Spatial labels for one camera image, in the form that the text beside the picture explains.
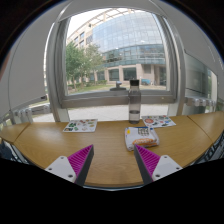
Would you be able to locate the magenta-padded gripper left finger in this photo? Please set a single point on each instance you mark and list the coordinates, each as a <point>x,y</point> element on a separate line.
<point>79,161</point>

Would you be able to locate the clear grey drink bottle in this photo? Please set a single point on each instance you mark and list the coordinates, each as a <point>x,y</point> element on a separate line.
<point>134,103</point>

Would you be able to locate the grey window frame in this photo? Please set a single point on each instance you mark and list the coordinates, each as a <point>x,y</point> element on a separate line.
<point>113,99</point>

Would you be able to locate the white sticker sheet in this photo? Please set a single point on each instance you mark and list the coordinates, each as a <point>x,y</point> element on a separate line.
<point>80,125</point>
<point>158,121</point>

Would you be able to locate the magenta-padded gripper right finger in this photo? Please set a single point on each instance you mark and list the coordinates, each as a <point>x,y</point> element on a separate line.
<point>148,161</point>

